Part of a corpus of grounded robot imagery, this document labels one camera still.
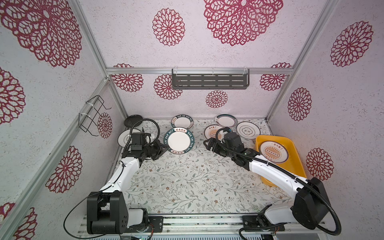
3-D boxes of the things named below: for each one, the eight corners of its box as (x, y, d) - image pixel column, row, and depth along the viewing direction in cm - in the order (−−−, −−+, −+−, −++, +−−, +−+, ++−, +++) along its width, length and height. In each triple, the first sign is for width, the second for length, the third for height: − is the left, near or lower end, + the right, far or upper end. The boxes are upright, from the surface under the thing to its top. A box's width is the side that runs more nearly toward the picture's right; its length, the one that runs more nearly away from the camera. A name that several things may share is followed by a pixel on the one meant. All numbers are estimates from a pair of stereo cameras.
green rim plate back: (170, 128, 117) (170, 127, 116) (172, 116, 126) (172, 114, 124) (193, 128, 117) (193, 127, 116) (193, 116, 126) (193, 114, 124)
